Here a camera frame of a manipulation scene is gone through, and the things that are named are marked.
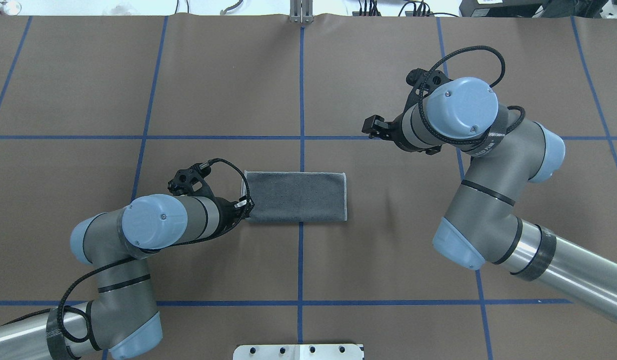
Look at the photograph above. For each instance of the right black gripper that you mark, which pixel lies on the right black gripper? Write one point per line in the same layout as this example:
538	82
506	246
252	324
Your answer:
397	131

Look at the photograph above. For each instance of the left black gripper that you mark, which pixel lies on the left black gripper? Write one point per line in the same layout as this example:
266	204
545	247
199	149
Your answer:
229	215

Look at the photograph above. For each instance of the pink square towel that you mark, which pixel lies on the pink square towel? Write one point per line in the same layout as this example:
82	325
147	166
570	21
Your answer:
296	197

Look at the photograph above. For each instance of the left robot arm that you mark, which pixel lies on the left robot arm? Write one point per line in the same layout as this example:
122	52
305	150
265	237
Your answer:
124	318

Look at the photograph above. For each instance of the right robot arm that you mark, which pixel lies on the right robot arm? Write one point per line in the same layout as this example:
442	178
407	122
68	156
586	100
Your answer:
507	152

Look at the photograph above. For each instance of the black printer box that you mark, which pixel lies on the black printer box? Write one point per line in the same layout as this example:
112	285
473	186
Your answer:
501	8

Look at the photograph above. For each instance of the aluminium frame post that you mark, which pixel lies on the aluminium frame post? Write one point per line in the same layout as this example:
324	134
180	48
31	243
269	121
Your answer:
301	12

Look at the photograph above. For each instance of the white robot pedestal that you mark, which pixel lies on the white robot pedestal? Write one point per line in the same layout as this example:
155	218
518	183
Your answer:
325	351

